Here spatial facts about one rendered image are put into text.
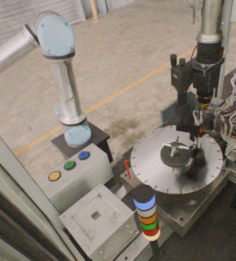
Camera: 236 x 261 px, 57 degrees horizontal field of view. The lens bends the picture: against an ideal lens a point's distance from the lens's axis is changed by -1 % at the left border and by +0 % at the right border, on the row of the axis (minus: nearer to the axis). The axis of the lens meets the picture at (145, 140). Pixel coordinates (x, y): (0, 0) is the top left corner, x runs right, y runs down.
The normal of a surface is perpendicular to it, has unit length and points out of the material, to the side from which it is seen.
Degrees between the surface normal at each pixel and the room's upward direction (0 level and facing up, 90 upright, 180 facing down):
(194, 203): 0
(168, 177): 0
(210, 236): 0
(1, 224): 90
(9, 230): 90
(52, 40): 83
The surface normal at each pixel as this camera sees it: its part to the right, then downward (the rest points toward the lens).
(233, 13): -0.70, 0.54
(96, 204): -0.11, -0.72
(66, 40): 0.46, 0.47
